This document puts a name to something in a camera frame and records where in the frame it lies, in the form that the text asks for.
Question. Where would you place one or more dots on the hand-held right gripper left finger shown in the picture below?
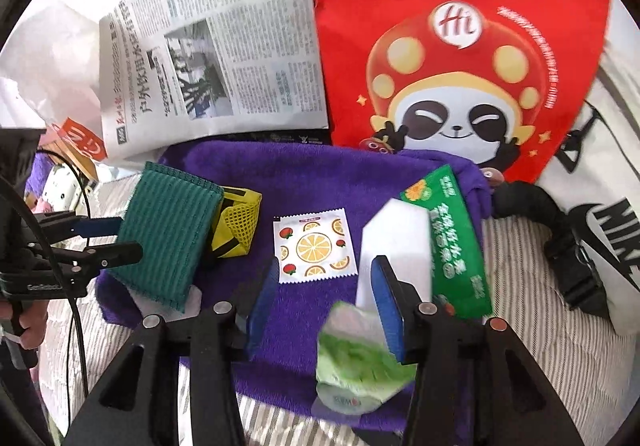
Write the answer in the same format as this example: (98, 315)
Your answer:
(262, 306)

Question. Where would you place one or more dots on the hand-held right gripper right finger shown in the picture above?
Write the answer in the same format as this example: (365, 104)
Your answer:
(387, 311)

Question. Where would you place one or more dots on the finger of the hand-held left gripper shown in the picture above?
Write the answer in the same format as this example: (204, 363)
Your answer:
(110, 256)
(95, 227)

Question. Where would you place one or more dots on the green white tissue packet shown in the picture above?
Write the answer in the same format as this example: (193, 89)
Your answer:
(355, 361)

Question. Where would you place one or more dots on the green ribbed cleaning cloth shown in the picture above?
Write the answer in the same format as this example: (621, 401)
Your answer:
(165, 231)

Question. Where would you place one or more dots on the yellow mesh pouch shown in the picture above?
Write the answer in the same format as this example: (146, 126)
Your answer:
(237, 221)

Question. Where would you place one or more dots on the person's left hand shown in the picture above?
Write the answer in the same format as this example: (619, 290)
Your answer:
(32, 328)

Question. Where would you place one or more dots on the fruit print sachet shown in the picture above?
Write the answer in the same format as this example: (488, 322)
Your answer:
(315, 246)

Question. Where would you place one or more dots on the green snack packet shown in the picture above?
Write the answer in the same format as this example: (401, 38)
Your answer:
(457, 246)

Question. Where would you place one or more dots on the purple towel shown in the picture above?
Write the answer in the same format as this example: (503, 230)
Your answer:
(300, 176)

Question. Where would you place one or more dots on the white shopping bag orange logo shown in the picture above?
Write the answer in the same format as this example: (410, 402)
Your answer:
(50, 56)

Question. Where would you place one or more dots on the newspaper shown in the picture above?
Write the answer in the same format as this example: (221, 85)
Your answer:
(225, 51)

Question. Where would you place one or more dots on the red panda print paper bag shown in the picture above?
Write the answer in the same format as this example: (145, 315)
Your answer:
(450, 26)

